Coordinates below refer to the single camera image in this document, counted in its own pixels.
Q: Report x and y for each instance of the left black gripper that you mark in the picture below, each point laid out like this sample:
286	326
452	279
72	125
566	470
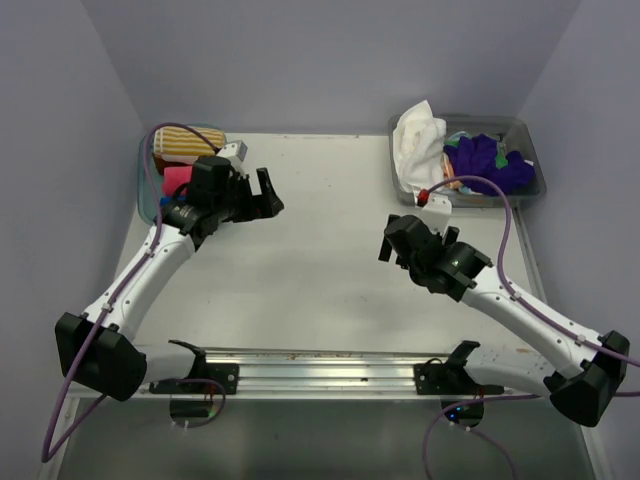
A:
257	206

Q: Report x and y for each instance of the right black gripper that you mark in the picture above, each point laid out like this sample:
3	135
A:
451	235

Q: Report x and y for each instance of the purple towel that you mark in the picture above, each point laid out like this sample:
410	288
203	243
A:
479	156

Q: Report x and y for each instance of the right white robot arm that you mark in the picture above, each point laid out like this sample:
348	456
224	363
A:
467	276

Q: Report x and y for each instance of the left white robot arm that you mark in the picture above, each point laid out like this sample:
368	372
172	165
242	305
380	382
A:
96	348

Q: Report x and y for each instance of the pink rolled towel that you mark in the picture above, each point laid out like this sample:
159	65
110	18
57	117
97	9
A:
174	177

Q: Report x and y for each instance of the yellow striped rolled towel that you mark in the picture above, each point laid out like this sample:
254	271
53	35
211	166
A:
177	145

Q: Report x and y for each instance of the white towel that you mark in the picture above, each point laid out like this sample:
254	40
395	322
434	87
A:
418	148

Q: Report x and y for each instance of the blue-green plastic bin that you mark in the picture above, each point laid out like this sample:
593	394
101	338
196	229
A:
150	179

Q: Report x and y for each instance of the clear grey plastic bin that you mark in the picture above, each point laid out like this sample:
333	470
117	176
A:
498	148

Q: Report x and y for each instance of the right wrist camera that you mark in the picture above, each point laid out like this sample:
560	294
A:
433	203

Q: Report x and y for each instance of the aluminium mounting rail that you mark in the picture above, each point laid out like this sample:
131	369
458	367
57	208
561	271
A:
273	374

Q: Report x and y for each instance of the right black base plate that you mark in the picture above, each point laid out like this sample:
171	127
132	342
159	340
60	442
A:
444	380

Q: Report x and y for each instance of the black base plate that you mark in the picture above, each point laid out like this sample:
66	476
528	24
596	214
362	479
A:
225	374
444	380

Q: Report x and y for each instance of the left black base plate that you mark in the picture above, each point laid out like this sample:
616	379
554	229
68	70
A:
225	374

